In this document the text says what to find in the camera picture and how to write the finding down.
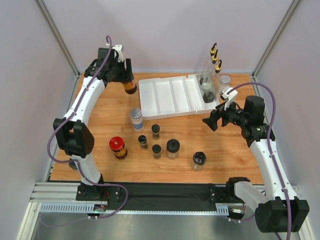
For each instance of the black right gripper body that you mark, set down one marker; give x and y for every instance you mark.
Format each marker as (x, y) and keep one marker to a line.
(223, 116)

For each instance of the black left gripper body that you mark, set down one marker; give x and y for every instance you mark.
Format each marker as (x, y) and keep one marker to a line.
(119, 71)

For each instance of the red-lid sauce jar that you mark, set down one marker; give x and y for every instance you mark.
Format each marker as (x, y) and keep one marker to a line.
(117, 145)
(130, 87)

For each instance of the oil bottle with dark sauce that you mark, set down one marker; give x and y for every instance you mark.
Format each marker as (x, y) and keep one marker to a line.
(209, 97)

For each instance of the clear oil bottle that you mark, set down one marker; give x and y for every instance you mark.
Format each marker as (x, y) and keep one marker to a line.
(209, 85)

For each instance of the white-contents jar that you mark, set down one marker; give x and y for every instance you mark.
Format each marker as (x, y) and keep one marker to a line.
(224, 82)

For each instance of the tall jar white beads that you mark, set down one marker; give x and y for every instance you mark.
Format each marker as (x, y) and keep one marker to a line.
(137, 120)

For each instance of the tall bottle dark contents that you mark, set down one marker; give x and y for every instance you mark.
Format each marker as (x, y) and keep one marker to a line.
(209, 64)

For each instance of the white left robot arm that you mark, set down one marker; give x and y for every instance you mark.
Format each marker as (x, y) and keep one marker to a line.
(72, 133)

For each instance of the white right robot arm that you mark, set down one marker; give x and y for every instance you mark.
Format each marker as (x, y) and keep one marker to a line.
(279, 209)

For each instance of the white divided tray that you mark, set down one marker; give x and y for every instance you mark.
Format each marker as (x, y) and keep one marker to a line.
(168, 97)

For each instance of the black-lid glass jar right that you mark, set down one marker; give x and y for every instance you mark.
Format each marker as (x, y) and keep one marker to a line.
(198, 161)

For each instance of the black-knob lid glass jar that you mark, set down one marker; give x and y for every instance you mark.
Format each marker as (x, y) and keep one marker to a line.
(172, 148)

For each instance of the small spice bottle upper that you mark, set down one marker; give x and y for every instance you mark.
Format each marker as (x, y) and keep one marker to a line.
(155, 128)

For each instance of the small black-cap spice bottle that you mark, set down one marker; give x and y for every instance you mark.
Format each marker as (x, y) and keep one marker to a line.
(142, 139)

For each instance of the small spice bottle lower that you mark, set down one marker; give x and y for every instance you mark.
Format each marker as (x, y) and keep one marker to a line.
(156, 149)

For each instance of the black-lid jar near left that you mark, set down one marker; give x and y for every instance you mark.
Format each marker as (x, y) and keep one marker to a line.
(73, 165)

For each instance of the black base cloth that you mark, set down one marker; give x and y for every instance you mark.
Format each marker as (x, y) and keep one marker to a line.
(167, 197)

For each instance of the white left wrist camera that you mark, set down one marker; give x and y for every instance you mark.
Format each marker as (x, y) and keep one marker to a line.
(117, 53)

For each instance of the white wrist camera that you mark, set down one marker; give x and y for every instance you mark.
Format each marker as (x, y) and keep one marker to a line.
(117, 53)
(228, 94)

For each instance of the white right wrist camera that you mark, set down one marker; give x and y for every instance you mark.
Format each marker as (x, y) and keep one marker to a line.
(228, 94)

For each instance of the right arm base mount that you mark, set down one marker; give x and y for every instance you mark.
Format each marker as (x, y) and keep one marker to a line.
(224, 194)

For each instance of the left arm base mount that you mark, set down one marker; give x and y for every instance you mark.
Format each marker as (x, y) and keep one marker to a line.
(98, 192)

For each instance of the aluminium frame rail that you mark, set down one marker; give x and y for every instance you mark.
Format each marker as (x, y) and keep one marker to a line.
(60, 197)

